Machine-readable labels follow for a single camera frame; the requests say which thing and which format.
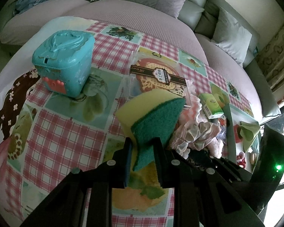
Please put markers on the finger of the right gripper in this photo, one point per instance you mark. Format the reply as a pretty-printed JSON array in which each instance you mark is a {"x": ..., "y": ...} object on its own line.
[{"x": 226, "y": 168}]

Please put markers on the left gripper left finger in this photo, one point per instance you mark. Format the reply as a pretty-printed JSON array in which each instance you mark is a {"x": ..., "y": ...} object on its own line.
[{"x": 120, "y": 171}]

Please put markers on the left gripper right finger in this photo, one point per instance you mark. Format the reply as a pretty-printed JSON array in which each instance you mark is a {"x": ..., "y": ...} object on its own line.
[{"x": 163, "y": 164}]

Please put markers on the yellow green sponge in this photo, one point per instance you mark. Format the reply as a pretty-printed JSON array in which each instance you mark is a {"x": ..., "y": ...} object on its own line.
[{"x": 152, "y": 114}]

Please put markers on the pink fluffy towel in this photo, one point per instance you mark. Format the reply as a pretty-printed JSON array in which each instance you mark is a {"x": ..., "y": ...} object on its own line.
[{"x": 196, "y": 114}]

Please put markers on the green white tissue pack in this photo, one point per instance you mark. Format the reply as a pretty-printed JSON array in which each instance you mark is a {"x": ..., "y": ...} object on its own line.
[{"x": 210, "y": 106}]

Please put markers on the red tape roll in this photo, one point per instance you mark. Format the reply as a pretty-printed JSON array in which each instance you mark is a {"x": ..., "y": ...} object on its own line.
[{"x": 237, "y": 133}]

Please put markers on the pink patterned cloth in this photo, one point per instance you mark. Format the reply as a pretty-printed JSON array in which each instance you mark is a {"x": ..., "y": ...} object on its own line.
[{"x": 193, "y": 136}]

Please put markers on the light green cloth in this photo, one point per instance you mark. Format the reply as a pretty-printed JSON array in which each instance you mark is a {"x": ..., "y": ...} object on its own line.
[{"x": 248, "y": 131}]

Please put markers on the teal shallow cardboard tray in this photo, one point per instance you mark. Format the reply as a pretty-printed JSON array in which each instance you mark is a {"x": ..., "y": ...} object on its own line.
[{"x": 235, "y": 146}]

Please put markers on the clear plastic box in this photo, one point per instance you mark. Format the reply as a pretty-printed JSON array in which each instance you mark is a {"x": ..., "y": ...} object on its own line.
[{"x": 146, "y": 72}]

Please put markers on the checkered picture tablecloth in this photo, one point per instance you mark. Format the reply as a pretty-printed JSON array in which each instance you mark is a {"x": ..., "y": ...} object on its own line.
[{"x": 43, "y": 135}]

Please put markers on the teal plastic box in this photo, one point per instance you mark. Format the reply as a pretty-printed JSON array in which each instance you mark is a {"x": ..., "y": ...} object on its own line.
[{"x": 64, "y": 60}]

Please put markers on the light grey cushion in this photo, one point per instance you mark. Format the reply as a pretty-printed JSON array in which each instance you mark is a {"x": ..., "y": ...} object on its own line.
[{"x": 230, "y": 36}]

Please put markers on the pink sofa cover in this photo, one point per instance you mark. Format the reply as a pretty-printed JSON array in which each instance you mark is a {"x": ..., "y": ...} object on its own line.
[{"x": 19, "y": 29}]

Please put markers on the grey sofa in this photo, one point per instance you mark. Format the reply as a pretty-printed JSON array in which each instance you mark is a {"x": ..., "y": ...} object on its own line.
[{"x": 201, "y": 17}]

